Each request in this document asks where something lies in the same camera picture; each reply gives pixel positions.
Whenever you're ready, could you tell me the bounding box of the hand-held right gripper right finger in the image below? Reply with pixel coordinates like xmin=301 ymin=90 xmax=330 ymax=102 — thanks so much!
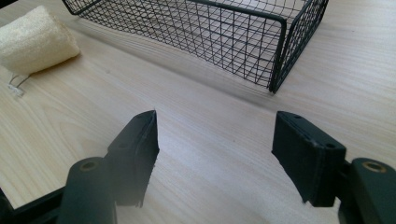
xmin=271 ymin=110 xmax=347 ymax=208

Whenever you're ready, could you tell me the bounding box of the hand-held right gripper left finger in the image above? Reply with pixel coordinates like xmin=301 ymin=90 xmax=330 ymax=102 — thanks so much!
xmin=104 ymin=109 xmax=161 ymax=208

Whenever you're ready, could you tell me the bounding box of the cream loofah sponge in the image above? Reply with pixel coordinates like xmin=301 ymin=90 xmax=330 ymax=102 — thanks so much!
xmin=0 ymin=5 xmax=81 ymax=97

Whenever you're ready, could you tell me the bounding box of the black wire mesh basket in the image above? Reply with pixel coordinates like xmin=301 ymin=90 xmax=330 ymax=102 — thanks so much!
xmin=61 ymin=0 xmax=330 ymax=94

